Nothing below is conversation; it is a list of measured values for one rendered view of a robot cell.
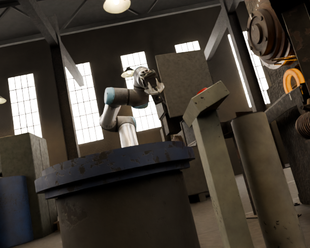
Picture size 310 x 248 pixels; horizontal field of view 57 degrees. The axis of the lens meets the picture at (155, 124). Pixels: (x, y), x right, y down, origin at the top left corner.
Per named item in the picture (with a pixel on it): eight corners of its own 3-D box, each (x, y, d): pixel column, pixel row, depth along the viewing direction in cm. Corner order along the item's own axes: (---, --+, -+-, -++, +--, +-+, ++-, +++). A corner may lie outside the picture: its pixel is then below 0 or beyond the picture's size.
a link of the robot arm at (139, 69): (148, 83, 158) (150, 65, 155) (153, 88, 147) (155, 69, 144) (131, 82, 156) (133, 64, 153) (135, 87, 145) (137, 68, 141)
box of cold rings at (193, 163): (200, 197, 467) (188, 150, 483) (214, 198, 387) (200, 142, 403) (138, 211, 454) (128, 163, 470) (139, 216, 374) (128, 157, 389)
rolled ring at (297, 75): (293, 64, 164) (298, 63, 164) (279, 76, 182) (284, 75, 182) (303, 94, 160) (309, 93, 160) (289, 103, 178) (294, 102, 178)
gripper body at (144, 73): (140, 78, 127) (136, 73, 138) (147, 95, 130) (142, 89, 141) (156, 71, 127) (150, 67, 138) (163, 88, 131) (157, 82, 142)
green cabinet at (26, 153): (10, 245, 387) (-3, 138, 417) (30, 236, 455) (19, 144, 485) (45, 236, 390) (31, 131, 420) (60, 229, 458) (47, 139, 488)
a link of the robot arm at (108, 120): (98, 117, 210) (105, 81, 147) (115, 118, 213) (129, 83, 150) (97, 133, 207) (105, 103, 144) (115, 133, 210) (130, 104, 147)
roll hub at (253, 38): (261, 62, 189) (249, 24, 194) (280, 42, 161) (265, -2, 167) (253, 64, 188) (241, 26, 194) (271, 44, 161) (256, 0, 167)
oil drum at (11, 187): (41, 236, 413) (33, 174, 431) (23, 244, 355) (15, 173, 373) (0, 246, 409) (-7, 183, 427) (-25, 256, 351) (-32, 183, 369)
